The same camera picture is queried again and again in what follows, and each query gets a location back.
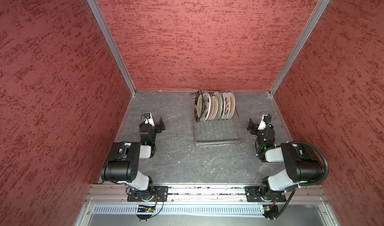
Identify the small red patterned plate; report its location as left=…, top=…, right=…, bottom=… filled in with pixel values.
left=209, top=95, right=219, bottom=121

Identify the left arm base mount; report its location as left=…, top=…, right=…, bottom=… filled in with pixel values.
left=127, top=186, right=169, bottom=203

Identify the aluminium corner post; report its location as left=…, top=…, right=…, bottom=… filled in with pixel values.
left=86, top=0, right=137, bottom=96
left=269, top=0, right=331, bottom=97

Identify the dark striped rim plate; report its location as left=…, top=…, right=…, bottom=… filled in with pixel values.
left=194, top=89, right=203, bottom=123

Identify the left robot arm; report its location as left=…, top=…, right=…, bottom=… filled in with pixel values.
left=101, top=113, right=166, bottom=202

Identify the circuit board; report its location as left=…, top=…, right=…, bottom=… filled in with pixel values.
left=264, top=205, right=279, bottom=218
left=137, top=205, right=157, bottom=214

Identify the floral white plate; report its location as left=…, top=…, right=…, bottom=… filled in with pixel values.
left=222, top=92, right=231, bottom=120

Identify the right aluminium corner post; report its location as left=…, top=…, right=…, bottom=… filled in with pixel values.
left=269, top=0, right=331, bottom=97

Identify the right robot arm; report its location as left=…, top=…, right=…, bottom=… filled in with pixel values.
left=247, top=114, right=330, bottom=202

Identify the plain grey white plate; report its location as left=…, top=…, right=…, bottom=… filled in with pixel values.
left=214, top=91, right=224, bottom=120

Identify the left aluminium corner post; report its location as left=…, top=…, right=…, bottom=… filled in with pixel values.
left=86, top=0, right=137, bottom=96

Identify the right circuit board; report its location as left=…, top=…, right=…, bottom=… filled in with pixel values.
left=264, top=205, right=279, bottom=218

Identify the wire dish rack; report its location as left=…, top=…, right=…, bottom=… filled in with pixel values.
left=191, top=91, right=245, bottom=147

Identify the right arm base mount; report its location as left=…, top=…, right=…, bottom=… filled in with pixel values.
left=244, top=186, right=286, bottom=203

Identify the rightmost floral plate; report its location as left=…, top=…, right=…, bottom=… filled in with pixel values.
left=227, top=91, right=236, bottom=120

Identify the left circuit board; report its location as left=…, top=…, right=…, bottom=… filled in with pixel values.
left=137, top=205, right=157, bottom=214

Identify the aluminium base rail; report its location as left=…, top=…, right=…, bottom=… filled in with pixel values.
left=85, top=183, right=329, bottom=205

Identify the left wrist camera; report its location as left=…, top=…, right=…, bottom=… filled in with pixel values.
left=141, top=112, right=155, bottom=126

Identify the white watermelon pattern plate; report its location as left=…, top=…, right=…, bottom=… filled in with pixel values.
left=201, top=92, right=212, bottom=122

